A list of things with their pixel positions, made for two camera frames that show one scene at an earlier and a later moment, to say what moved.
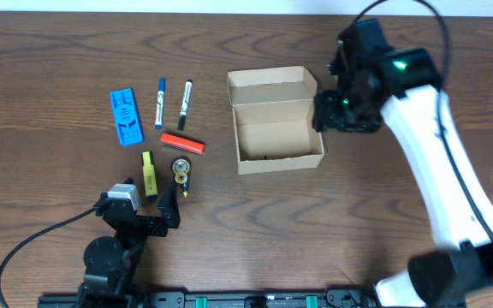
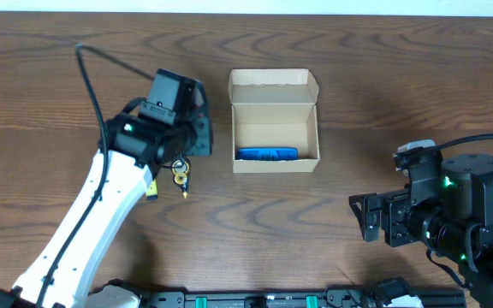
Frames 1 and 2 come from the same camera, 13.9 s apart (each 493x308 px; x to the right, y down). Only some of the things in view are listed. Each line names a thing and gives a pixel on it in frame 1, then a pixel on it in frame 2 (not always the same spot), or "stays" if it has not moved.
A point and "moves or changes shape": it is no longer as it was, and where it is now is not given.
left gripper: x=169 y=211 to x=204 y=128
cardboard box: x=272 y=111 stays
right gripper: x=326 y=115 to x=396 y=208
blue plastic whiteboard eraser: x=127 y=117 moves or changes shape
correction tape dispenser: x=181 y=167 stays
